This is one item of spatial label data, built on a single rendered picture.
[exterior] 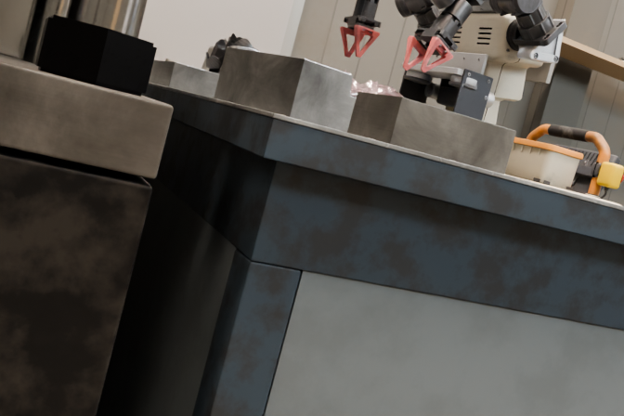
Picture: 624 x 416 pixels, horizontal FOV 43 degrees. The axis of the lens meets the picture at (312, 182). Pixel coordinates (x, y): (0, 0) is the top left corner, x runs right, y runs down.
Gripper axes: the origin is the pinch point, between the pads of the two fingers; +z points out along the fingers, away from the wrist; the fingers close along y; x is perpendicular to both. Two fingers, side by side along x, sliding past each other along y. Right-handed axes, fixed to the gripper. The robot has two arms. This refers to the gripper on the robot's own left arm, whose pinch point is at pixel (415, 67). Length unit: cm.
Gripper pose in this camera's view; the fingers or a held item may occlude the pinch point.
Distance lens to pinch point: 187.4
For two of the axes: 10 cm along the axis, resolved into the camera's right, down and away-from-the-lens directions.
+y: 4.9, 1.9, -8.5
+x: 6.4, 5.9, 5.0
